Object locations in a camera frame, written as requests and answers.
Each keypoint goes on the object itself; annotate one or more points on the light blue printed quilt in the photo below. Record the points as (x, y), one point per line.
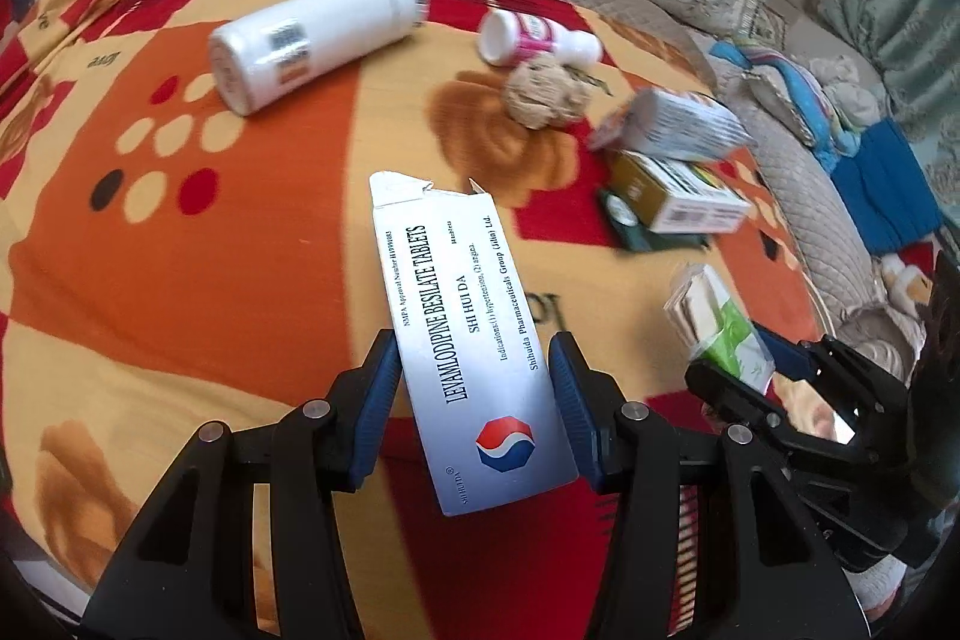
(787, 93)

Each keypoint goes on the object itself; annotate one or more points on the small white bottle pink label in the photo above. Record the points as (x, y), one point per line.
(525, 36)

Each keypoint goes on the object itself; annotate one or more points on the green and white tissue packet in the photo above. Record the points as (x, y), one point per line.
(720, 325)

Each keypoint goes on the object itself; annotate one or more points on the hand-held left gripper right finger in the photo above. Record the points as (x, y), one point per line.
(577, 407)

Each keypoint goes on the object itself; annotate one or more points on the blue cushion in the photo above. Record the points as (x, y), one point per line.
(889, 183)

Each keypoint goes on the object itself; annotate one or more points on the white thermos bottle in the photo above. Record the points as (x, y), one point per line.
(315, 40)

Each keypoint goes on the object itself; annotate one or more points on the white medicine box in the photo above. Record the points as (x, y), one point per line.
(457, 310)

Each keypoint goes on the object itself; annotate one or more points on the red orange printed blanket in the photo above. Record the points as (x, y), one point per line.
(187, 235)

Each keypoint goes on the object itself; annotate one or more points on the red and white plush toy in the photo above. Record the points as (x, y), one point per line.
(904, 276)

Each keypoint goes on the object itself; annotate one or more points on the silver grey carton box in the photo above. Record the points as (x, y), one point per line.
(675, 123)

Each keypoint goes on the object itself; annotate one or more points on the beige crumpled clothes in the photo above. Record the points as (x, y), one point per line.
(847, 89)

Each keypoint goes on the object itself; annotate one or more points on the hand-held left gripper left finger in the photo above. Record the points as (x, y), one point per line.
(371, 407)

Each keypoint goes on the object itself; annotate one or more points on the yellow and white box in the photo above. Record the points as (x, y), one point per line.
(690, 197)

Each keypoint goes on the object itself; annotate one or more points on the brown paper ball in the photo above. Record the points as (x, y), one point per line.
(540, 93)

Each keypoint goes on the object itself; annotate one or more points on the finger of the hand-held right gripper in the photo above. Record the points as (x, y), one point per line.
(847, 362)
(742, 411)

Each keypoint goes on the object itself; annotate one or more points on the small brown patterned cushion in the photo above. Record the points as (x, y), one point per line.
(769, 25)

